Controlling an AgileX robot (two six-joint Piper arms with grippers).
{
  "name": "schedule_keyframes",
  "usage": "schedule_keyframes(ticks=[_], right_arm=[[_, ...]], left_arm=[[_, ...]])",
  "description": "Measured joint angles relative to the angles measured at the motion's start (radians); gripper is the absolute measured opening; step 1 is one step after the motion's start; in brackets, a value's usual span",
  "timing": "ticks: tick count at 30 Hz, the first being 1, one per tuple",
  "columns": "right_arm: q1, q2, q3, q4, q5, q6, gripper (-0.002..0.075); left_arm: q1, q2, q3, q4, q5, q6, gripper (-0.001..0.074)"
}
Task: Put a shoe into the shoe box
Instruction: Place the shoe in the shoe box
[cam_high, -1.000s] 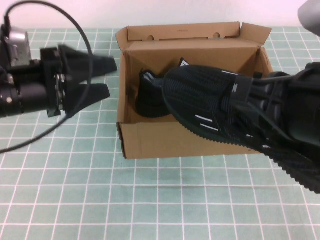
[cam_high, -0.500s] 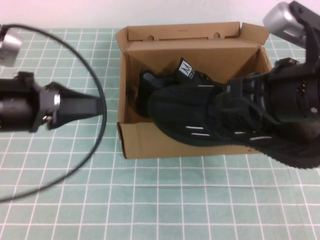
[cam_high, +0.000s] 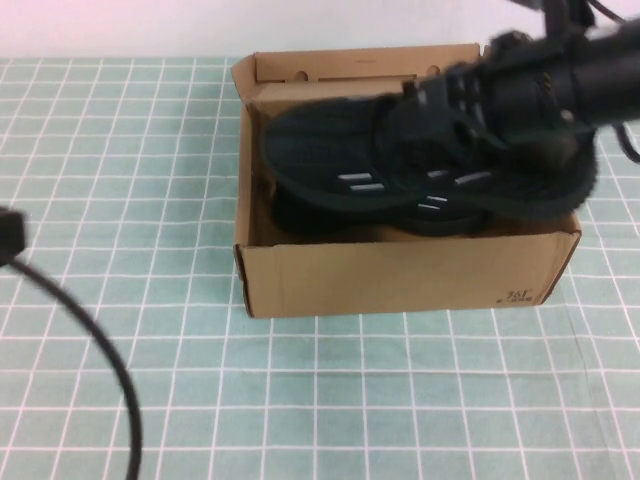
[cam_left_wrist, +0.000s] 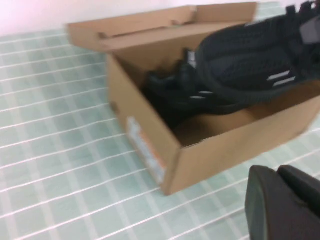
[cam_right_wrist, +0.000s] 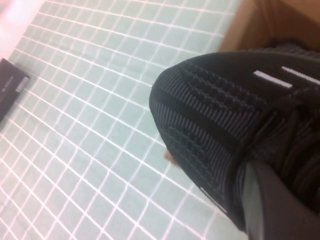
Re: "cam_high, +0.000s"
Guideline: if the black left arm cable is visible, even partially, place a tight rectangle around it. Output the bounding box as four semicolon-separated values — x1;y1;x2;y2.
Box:
0;255;145;480

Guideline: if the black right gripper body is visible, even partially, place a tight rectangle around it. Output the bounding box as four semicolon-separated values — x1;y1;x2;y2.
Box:
480;28;599;152

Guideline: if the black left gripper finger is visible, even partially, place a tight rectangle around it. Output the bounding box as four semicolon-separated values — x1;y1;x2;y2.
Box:
0;206;27;246
0;243;27;267

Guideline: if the black knit sneaker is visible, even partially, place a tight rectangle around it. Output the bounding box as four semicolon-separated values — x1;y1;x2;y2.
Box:
269;187;495;239
262;62;602;236

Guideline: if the green white checked tablecloth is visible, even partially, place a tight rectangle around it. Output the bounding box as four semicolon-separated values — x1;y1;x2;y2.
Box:
0;57;640;480

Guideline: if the brown cardboard shoe box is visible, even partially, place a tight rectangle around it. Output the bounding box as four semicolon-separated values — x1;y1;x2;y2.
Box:
230;43;583;320

